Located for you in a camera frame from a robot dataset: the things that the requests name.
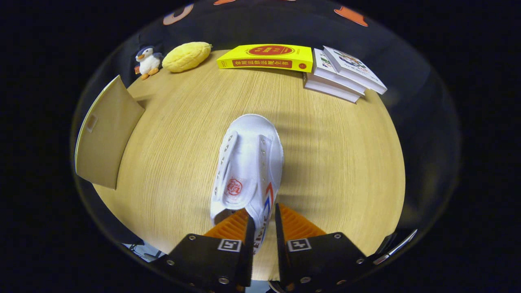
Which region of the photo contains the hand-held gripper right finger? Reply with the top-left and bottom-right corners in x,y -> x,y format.
275,203 -> 368,293

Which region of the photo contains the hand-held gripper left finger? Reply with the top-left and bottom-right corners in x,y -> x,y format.
163,208 -> 256,293

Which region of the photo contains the white canvas shoe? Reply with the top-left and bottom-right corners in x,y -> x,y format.
210,114 -> 285,255

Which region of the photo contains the beige fabric storage box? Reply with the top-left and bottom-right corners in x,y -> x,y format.
74,75 -> 145,190

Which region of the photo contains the yellow book with red label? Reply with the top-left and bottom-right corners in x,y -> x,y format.
217,44 -> 313,73

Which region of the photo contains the white illustrated paperback book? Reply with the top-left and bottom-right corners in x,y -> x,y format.
323,46 -> 387,95

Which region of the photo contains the yellow round plush cushion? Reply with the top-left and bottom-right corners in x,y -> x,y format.
162,42 -> 213,73

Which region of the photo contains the penguin plush toy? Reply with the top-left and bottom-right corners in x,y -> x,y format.
134,46 -> 164,80

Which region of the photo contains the black backdrop cloth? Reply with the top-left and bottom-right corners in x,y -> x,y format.
71,0 -> 461,228

